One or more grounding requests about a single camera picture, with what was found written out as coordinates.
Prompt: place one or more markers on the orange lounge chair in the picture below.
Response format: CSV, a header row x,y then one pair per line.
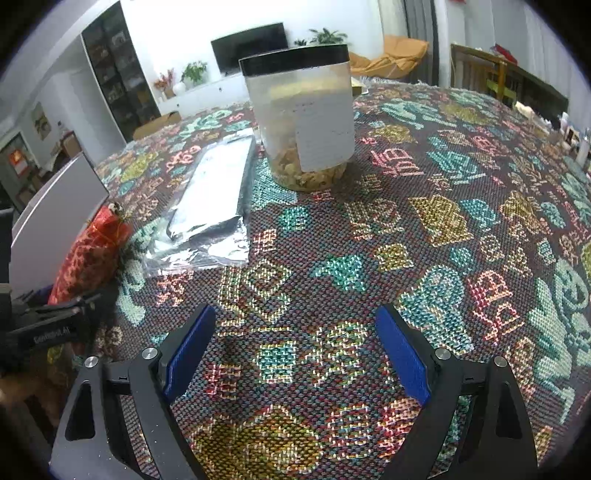
x,y
400,57

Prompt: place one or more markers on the clear jar black lid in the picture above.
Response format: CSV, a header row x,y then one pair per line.
x,y
302,99

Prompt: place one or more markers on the wooden side table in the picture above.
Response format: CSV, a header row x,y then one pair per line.
x,y
496,76

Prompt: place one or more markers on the cardboard box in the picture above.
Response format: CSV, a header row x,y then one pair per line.
x,y
155,125

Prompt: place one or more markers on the green potted plant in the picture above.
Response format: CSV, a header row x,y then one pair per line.
x,y
194,73

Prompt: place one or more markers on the patterned woven tablecloth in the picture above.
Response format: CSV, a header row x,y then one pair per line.
x,y
452,210

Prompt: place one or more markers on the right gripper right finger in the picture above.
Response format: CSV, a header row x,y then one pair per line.
x,y
497,440

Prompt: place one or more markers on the red patterned pouch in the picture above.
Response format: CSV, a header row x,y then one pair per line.
x,y
93,257

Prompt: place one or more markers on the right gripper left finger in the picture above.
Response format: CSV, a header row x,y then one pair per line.
x,y
92,441

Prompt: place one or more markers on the dark glass cabinet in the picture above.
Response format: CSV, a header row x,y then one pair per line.
x,y
118,73

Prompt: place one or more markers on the black television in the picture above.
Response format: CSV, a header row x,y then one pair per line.
x,y
228,50

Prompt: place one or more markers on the white tv console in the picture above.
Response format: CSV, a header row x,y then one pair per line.
x,y
220,93

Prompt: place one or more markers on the silver plastic bag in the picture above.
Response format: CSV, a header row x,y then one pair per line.
x,y
206,222

